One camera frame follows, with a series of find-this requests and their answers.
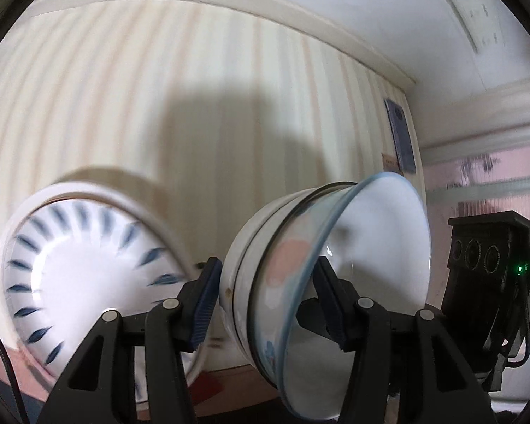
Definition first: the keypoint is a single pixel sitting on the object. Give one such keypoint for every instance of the white wall socket panel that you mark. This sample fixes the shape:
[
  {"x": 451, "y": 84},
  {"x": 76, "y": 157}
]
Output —
[{"x": 480, "y": 22}]

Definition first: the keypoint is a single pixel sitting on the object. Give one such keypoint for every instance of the white plate blue leaf pattern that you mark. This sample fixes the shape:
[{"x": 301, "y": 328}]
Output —
[{"x": 73, "y": 251}]

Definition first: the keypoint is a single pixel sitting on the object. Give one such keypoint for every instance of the white bowl underneath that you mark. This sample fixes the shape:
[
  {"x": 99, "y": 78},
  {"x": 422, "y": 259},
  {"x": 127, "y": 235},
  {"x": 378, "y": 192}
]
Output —
[{"x": 243, "y": 282}]

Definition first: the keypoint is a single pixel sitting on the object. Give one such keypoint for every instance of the white bowl blue rim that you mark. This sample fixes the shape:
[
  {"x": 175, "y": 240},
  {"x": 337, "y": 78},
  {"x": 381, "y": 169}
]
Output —
[{"x": 375, "y": 235}]

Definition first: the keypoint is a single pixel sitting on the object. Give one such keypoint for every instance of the striped cream tablecloth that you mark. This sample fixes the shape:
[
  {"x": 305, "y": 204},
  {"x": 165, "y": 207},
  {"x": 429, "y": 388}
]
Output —
[{"x": 200, "y": 113}]

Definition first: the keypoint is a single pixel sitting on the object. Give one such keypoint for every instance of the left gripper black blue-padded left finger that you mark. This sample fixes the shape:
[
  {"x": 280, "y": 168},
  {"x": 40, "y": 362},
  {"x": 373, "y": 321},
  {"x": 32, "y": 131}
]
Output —
[{"x": 98, "y": 383}]

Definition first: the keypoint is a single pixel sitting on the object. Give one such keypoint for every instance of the red card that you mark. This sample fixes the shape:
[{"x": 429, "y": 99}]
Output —
[{"x": 204, "y": 387}]

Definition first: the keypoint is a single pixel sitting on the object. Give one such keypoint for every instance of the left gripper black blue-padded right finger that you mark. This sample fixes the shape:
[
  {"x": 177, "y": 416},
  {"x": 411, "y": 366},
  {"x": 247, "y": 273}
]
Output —
[{"x": 412, "y": 356}]

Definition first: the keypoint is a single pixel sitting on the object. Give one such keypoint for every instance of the small brown card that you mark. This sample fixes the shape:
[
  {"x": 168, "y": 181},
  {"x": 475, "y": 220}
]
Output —
[{"x": 390, "y": 163}]

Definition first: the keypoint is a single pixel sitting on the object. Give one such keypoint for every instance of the blue smartphone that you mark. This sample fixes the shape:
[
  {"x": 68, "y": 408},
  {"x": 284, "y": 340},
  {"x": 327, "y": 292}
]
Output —
[{"x": 401, "y": 136}]

